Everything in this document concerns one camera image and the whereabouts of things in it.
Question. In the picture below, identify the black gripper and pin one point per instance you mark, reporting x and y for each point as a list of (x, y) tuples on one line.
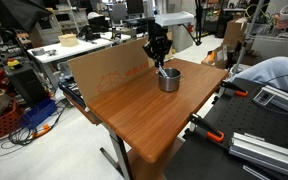
[(157, 45)]

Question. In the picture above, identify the black marker with white cap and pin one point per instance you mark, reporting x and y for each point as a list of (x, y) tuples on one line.
[(163, 72)]

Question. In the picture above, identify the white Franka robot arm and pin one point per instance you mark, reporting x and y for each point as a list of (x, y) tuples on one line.
[(174, 19)]

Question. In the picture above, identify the stainless steel pot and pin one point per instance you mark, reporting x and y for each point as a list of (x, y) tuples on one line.
[(169, 84)]

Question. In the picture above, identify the person's hand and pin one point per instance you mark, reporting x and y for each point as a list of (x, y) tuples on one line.
[(281, 22)]

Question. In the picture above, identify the brown cardboard sheet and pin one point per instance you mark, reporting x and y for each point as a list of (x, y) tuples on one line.
[(114, 68)]

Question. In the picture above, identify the red fire extinguisher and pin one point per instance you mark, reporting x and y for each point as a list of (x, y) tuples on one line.
[(191, 29)]

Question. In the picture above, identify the open cardboard box with orange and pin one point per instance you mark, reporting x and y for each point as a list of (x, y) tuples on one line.
[(215, 56)]

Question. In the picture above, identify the black computer monitor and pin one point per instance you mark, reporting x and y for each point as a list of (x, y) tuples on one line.
[(134, 6)]

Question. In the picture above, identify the tall brown cardboard box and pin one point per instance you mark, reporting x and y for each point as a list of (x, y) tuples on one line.
[(234, 31)]

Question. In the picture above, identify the white work table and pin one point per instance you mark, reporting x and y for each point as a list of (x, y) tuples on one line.
[(74, 48)]

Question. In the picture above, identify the black tray under cardboard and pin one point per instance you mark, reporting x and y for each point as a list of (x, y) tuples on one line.
[(72, 91)]

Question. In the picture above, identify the slanted silver metal pole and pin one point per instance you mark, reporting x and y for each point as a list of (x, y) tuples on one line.
[(249, 35)]

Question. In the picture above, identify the light wooden box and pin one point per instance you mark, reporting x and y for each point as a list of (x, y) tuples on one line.
[(68, 40)]

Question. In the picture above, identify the grey metal table leg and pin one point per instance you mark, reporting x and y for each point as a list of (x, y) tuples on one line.
[(120, 150)]

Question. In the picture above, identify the black perforated breadboard table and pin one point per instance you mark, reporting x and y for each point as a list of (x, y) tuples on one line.
[(244, 116)]

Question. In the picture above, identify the small metal bowl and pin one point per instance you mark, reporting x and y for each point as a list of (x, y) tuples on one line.
[(51, 52)]

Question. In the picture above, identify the grey tape roll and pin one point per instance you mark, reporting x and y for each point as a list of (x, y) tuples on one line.
[(38, 52)]

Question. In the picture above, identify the blue plastic bin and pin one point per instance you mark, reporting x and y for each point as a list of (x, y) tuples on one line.
[(39, 113)]

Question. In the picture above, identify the black equipment cabinet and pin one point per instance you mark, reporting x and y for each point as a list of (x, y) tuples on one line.
[(25, 83)]

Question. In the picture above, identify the large silver aluminium extrusion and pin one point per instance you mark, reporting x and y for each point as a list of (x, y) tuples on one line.
[(267, 153)]

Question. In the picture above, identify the yellow and red emergency button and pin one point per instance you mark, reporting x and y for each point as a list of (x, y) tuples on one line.
[(14, 63)]

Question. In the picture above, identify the black photo umbrella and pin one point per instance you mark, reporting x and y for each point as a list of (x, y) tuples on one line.
[(20, 13)]

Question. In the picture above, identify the red plastic basket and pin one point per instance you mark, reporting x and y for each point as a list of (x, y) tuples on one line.
[(4, 125)]

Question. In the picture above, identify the silver extrusion with black switch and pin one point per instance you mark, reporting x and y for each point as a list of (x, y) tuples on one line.
[(284, 98)]

